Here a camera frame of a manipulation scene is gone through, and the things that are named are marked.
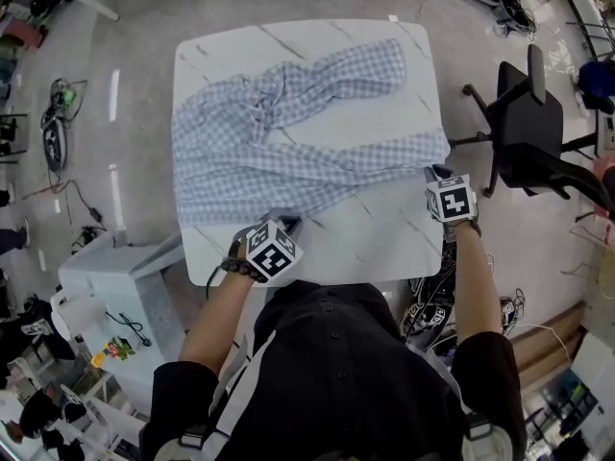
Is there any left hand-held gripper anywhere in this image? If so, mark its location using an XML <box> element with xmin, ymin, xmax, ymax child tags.
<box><xmin>245</xmin><ymin>206</ymin><xmax>306</xmax><ymax>284</ymax></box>

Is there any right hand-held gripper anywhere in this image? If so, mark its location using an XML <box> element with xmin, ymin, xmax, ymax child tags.
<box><xmin>422</xmin><ymin>162</ymin><xmax>480</xmax><ymax>224</ymax></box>

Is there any blue checked shirt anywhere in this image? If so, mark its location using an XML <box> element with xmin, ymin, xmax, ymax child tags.
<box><xmin>170</xmin><ymin>37</ymin><xmax>452</xmax><ymax>229</ymax></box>

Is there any person's right forearm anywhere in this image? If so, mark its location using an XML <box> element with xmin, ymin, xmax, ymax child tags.
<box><xmin>450</xmin><ymin>221</ymin><xmax>504</xmax><ymax>346</ymax></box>

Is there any person's left forearm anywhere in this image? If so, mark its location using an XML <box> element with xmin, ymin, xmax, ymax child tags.
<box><xmin>178</xmin><ymin>259</ymin><xmax>257</xmax><ymax>376</ymax></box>

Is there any person's left hand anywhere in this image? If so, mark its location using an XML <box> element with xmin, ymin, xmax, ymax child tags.
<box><xmin>228</xmin><ymin>228</ymin><xmax>251</xmax><ymax>264</ymax></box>

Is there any black office chair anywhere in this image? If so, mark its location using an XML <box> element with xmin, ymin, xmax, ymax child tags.
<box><xmin>449</xmin><ymin>43</ymin><xmax>615</xmax><ymax>221</ymax></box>

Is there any pink chair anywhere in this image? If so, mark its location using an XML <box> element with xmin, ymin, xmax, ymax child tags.
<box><xmin>591</xmin><ymin>156</ymin><xmax>615</xmax><ymax>210</ymax></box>

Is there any person's black shirt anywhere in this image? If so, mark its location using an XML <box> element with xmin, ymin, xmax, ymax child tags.
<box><xmin>138</xmin><ymin>279</ymin><xmax>529</xmax><ymax>461</ymax></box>

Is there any white covered cabinet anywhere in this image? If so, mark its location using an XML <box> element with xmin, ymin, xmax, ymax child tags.
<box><xmin>56</xmin><ymin>230</ymin><xmax>187</xmax><ymax>402</ymax></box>

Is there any wooden bench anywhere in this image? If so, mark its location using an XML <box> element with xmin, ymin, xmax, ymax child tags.
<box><xmin>507</xmin><ymin>300</ymin><xmax>591</xmax><ymax>396</ymax></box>

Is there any yellow and green toy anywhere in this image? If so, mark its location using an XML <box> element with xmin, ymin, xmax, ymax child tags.
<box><xmin>89</xmin><ymin>335</ymin><xmax>136</xmax><ymax>370</ymax></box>

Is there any white low cabinet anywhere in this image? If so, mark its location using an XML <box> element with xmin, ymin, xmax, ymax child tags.
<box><xmin>569</xmin><ymin>331</ymin><xmax>615</xmax><ymax>405</ymax></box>

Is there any white display shelf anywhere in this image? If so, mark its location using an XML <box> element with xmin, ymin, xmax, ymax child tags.
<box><xmin>0</xmin><ymin>352</ymin><xmax>148</xmax><ymax>461</ymax></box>

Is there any red box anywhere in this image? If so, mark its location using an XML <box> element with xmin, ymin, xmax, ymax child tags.
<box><xmin>0</xmin><ymin>16</ymin><xmax>50</xmax><ymax>53</ymax></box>

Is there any thin dark bracelet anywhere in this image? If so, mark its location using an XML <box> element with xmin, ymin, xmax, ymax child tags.
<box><xmin>444</xmin><ymin>221</ymin><xmax>482</xmax><ymax>240</ymax></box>

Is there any dark bead bracelet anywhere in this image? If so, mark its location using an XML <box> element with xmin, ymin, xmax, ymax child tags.
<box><xmin>218</xmin><ymin>255</ymin><xmax>269</xmax><ymax>285</ymax></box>

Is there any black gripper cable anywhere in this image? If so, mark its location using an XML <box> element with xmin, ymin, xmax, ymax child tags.
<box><xmin>205</xmin><ymin>263</ymin><xmax>228</xmax><ymax>303</ymax></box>

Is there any black cable pile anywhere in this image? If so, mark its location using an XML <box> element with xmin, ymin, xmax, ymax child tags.
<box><xmin>407</xmin><ymin>240</ymin><xmax>457</xmax><ymax>306</ymax></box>

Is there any grey shoulder strap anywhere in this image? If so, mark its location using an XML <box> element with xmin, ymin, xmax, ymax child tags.
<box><xmin>422</xmin><ymin>348</ymin><xmax>499</xmax><ymax>450</ymax></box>
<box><xmin>209</xmin><ymin>328</ymin><xmax>281</xmax><ymax>450</ymax></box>

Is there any black cable tangle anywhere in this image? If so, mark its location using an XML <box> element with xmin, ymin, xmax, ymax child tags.
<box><xmin>40</xmin><ymin>78</ymin><xmax>88</xmax><ymax>129</ymax></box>
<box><xmin>493</xmin><ymin>0</ymin><xmax>538</xmax><ymax>37</ymax></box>

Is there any black coiled cable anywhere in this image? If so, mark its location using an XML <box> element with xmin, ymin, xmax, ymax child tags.
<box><xmin>104</xmin><ymin>311</ymin><xmax>153</xmax><ymax>349</ymax></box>

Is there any black power adapter cable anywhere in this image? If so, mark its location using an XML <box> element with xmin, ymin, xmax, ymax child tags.
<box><xmin>60</xmin><ymin>179</ymin><xmax>106</xmax><ymax>226</ymax></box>

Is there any black cable bundle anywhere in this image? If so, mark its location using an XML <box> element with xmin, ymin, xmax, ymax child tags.
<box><xmin>70</xmin><ymin>226</ymin><xmax>111</xmax><ymax>255</ymax></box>

